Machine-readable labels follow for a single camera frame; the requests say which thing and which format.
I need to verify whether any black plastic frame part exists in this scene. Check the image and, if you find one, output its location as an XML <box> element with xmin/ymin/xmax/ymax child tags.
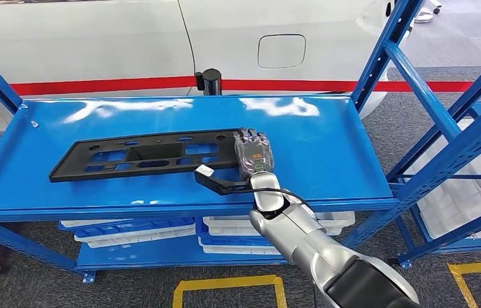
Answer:
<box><xmin>48</xmin><ymin>128</ymin><xmax>243</xmax><ymax>184</ymax></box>

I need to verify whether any black stanchion post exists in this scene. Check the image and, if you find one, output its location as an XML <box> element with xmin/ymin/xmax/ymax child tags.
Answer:
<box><xmin>194</xmin><ymin>67</ymin><xmax>223</xmax><ymax>96</ymax></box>

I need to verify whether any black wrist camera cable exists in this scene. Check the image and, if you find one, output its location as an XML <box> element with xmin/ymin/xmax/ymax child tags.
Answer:
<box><xmin>231</xmin><ymin>188</ymin><xmax>313</xmax><ymax>211</ymax></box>

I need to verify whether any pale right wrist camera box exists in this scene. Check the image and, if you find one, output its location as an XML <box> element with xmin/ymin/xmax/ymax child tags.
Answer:
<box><xmin>194</xmin><ymin>164</ymin><xmax>216</xmax><ymax>178</ymax></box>

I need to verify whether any white plastic bin stack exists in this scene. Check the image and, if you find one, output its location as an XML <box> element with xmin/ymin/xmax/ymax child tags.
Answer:
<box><xmin>410</xmin><ymin>119</ymin><xmax>481</xmax><ymax>240</ymax></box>

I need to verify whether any blue metal shelf rack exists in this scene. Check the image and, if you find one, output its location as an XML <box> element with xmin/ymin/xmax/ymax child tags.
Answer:
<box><xmin>0</xmin><ymin>0</ymin><xmax>481</xmax><ymax>285</ymax></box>
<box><xmin>387</xmin><ymin>44</ymin><xmax>481</xmax><ymax>271</ymax></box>

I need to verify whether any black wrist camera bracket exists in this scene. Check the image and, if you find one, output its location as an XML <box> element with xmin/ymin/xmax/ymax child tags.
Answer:
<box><xmin>193</xmin><ymin>169</ymin><xmax>254</xmax><ymax>197</ymax></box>

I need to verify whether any white car body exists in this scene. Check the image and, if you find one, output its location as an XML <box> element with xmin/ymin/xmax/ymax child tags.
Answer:
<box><xmin>0</xmin><ymin>0</ymin><xmax>415</xmax><ymax>141</ymax></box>

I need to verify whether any red barrier belt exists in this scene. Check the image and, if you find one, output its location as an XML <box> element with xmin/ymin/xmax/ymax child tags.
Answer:
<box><xmin>0</xmin><ymin>75</ymin><xmax>481</xmax><ymax>99</ymax></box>

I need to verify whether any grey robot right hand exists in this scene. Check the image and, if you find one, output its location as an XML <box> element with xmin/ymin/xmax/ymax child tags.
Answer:
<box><xmin>233</xmin><ymin>127</ymin><xmax>275</xmax><ymax>180</ymax></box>

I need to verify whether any yellow floor tape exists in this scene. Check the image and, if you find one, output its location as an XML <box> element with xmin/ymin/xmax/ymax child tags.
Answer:
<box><xmin>448</xmin><ymin>260</ymin><xmax>481</xmax><ymax>308</ymax></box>
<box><xmin>173</xmin><ymin>275</ymin><xmax>288</xmax><ymax>308</ymax></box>

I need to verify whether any blue plastic bin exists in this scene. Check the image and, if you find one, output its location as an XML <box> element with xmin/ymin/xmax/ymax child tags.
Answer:
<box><xmin>195</xmin><ymin>219</ymin><xmax>276</xmax><ymax>248</ymax></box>
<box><xmin>72</xmin><ymin>217</ymin><xmax>197</xmax><ymax>239</ymax></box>

